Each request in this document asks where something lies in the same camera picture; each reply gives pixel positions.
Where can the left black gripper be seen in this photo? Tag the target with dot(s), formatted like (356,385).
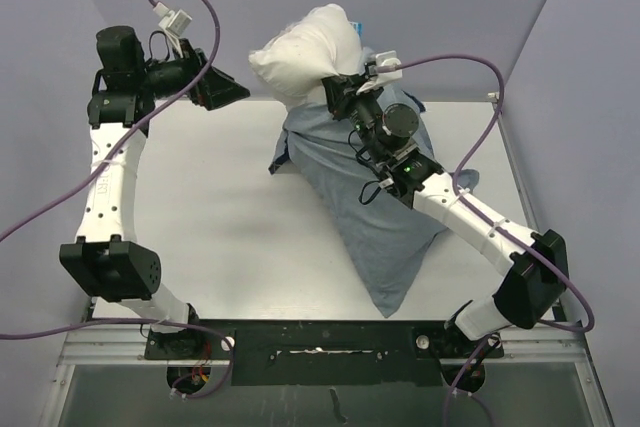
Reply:
(216,89)

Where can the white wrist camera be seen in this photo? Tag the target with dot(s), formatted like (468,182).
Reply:
(381,70)
(172,22)

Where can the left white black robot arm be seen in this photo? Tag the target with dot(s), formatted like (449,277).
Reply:
(105,258)

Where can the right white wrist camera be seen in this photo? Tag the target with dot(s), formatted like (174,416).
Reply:
(381,70)

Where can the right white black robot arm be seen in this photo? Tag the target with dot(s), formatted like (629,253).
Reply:
(531,264)

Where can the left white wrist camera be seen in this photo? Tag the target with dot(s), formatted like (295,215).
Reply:
(172,22)

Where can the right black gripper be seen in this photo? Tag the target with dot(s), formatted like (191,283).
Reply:
(339,85)

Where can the white pillow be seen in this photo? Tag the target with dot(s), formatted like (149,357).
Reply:
(292,65)

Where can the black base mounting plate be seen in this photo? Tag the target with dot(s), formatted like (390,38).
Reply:
(321,353)

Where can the blue pillowcase with fish print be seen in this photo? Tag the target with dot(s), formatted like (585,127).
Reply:
(386,241)

